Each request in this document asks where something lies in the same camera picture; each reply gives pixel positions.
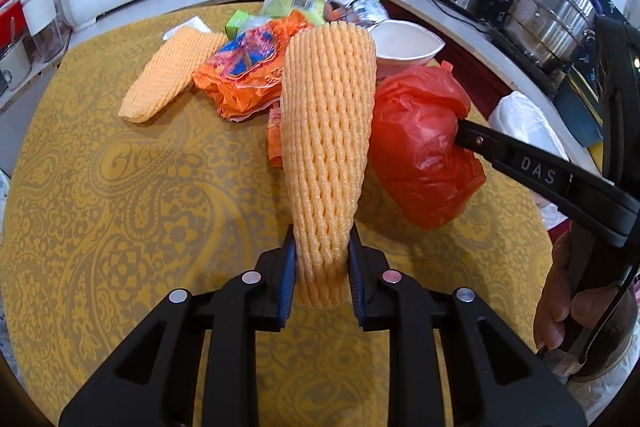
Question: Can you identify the red plastic bag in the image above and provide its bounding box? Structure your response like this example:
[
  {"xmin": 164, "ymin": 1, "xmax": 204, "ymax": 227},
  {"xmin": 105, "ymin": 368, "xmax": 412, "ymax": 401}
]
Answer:
[{"xmin": 369, "ymin": 62, "xmax": 486, "ymax": 231}]

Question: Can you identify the orange foam fruit net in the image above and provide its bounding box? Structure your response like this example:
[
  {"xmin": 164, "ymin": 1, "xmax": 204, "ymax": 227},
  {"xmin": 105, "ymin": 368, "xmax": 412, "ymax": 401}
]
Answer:
[{"xmin": 280, "ymin": 22, "xmax": 376, "ymax": 309}]

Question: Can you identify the orange snack bag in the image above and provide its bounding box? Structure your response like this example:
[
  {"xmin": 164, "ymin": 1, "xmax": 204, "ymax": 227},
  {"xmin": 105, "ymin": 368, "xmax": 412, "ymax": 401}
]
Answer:
[{"xmin": 192, "ymin": 10, "xmax": 311, "ymax": 121}]

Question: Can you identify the green tea carton box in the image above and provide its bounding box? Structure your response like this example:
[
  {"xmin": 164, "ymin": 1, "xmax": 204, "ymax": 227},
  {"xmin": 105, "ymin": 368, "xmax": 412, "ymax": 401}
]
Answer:
[{"xmin": 224, "ymin": 10, "xmax": 271, "ymax": 40}]

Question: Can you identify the white trash bag bin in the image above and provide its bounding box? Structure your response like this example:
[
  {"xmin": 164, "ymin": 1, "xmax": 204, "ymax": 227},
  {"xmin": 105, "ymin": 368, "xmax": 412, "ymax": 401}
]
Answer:
[{"xmin": 488, "ymin": 91, "xmax": 570, "ymax": 232}]

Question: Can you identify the person's right hand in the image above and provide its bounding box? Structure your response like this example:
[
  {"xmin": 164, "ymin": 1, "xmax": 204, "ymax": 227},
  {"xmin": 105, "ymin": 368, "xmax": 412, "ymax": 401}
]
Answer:
[{"xmin": 533, "ymin": 232, "xmax": 618, "ymax": 350}]

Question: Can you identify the yellow patterned tablecloth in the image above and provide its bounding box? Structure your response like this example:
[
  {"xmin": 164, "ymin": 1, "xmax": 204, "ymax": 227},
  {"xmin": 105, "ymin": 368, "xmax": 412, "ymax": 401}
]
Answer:
[{"xmin": 1, "ymin": 10, "xmax": 551, "ymax": 421}]

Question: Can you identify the large steel steamer pot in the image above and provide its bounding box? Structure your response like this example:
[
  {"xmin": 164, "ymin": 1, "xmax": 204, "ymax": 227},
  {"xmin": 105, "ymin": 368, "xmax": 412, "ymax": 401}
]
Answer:
[{"xmin": 502, "ymin": 0, "xmax": 602, "ymax": 72}]

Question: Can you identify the white paper bowl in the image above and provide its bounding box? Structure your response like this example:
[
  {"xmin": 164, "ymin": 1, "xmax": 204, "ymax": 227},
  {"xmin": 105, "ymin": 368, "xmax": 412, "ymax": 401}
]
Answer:
[{"xmin": 369, "ymin": 20, "xmax": 446, "ymax": 80}]

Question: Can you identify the silver foil wrapper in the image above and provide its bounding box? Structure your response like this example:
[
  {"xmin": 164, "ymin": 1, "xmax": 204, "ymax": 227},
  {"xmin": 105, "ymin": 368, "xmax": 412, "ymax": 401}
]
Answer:
[{"xmin": 322, "ymin": 0, "xmax": 388, "ymax": 28}]

